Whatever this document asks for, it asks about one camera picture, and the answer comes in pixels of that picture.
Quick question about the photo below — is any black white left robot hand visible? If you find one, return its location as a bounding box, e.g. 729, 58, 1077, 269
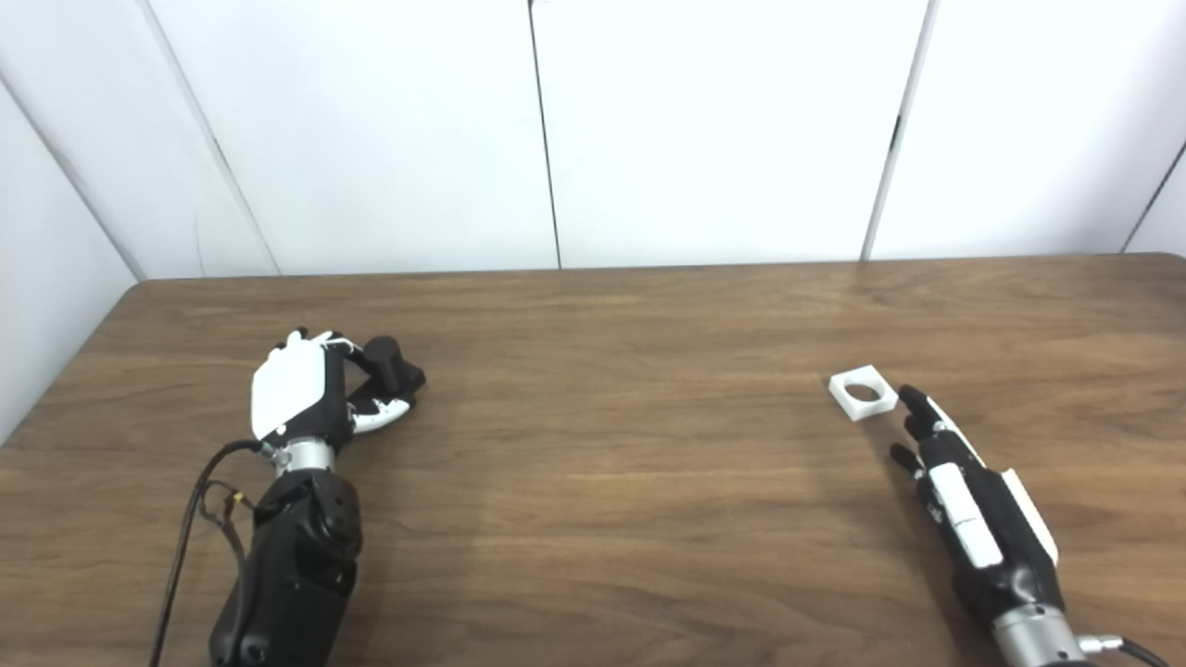
250, 328, 416, 447

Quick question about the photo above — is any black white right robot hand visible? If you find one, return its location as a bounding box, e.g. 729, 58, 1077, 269
889, 384, 1065, 631

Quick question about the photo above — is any black peg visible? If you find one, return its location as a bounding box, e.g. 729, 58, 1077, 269
347, 336, 428, 409

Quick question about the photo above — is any white square piece with hole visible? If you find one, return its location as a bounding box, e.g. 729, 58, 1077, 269
828, 365, 900, 422

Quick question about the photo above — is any thin black left wrist wire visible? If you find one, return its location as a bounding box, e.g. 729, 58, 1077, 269
199, 480, 259, 575

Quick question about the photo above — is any thick black right wrist cable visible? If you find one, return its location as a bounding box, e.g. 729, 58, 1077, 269
1079, 634, 1173, 667

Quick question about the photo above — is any thick black wrist cable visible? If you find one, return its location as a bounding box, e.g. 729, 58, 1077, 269
148, 438, 279, 667
1079, 634, 1173, 667

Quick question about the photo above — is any thick black left wrist cable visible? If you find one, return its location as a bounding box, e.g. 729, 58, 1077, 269
148, 438, 279, 667

